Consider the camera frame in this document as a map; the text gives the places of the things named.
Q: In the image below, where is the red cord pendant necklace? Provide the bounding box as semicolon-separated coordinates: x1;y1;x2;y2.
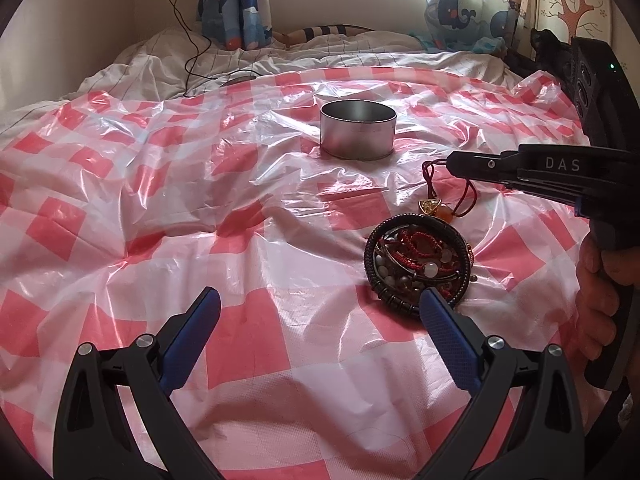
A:
418;158;478;224

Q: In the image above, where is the black round jewelry tray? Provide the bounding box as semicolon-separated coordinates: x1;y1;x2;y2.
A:
363;214;474;316

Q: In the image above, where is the person's right hand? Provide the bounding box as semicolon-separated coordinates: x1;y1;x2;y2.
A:
576;234;639;361

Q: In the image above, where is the silver metal tin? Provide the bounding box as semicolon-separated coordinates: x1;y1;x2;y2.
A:
320;99;397;162

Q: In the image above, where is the blue whale curtain right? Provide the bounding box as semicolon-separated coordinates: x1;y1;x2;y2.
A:
423;0;522;53

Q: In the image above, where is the blue whale curtain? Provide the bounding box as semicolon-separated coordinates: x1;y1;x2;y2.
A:
423;0;522;53
198;0;272;51

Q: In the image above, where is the tree pattern headboard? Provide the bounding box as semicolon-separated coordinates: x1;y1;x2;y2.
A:
516;0;612;53

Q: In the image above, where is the red white checkered plastic sheet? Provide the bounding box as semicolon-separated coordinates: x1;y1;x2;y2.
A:
1;67;585;479

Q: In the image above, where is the striped plush pillow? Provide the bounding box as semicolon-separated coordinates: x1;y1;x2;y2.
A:
272;24;370;49

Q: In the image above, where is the blue whale curtain left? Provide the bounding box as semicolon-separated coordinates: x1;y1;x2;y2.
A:
198;0;272;51

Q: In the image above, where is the white striped bed quilt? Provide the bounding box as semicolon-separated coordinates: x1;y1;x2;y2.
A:
1;28;522;144

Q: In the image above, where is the red bead bracelet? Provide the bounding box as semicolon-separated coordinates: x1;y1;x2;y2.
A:
387;226;454;271

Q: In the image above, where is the white bead bracelet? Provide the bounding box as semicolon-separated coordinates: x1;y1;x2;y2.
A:
374;251;442;294

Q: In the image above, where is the black charging cable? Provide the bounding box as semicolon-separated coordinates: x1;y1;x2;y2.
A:
166;0;262;99

